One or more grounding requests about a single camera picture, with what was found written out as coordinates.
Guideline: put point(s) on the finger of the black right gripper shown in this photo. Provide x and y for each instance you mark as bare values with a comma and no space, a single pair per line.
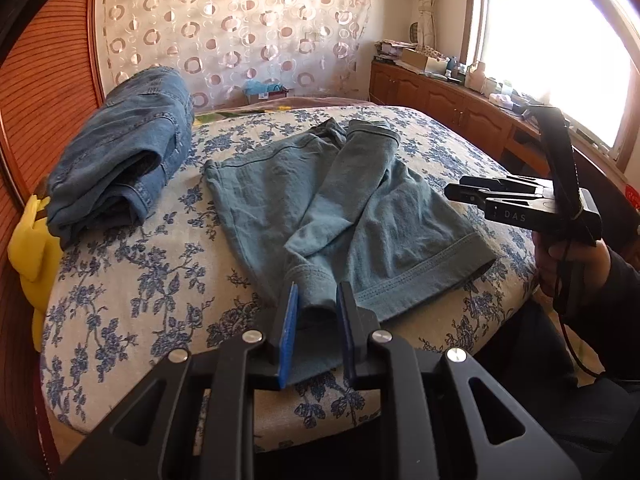
507,183
468,194

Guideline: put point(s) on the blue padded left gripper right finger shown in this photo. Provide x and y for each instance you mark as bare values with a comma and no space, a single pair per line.
361,358

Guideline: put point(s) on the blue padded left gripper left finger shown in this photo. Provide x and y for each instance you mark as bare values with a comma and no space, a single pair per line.
284,330

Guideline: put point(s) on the dark sleeve right forearm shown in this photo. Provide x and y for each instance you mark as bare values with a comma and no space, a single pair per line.
608,321

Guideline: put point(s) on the person's right hand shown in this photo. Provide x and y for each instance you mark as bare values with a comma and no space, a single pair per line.
552,255

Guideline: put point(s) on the wooden cabinet under window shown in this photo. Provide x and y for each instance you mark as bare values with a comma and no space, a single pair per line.
499,134

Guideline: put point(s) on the blue floral bed sheet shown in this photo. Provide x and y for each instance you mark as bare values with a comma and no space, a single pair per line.
123,299

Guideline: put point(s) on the cardboard box on cabinet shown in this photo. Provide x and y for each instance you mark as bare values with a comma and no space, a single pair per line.
423,63

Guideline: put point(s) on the circle patterned sheer curtain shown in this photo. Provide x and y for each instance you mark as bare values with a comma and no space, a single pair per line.
224,49

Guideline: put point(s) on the cardboard box with blue cloth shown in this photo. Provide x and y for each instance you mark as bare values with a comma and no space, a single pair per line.
257,92

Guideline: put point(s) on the folded blue denim jeans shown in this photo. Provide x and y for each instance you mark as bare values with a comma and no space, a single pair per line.
111,174

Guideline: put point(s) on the yellow Pikachu plush toy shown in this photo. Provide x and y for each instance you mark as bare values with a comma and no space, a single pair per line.
35,255

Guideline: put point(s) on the wooden slatted wardrobe door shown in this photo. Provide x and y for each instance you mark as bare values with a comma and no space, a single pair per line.
50,84

